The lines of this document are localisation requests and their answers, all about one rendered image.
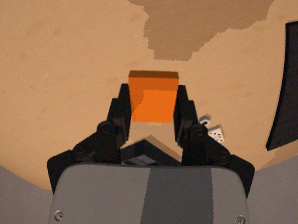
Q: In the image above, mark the grey hex nut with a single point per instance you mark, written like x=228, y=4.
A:
x=204, y=120

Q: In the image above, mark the white domino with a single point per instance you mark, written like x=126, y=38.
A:
x=215, y=133

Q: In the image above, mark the dark grey rack of bins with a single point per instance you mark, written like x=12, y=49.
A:
x=132, y=155

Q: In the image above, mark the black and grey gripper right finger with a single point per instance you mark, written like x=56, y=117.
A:
x=199, y=148

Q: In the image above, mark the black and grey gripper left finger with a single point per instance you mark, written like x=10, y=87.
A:
x=103, y=146

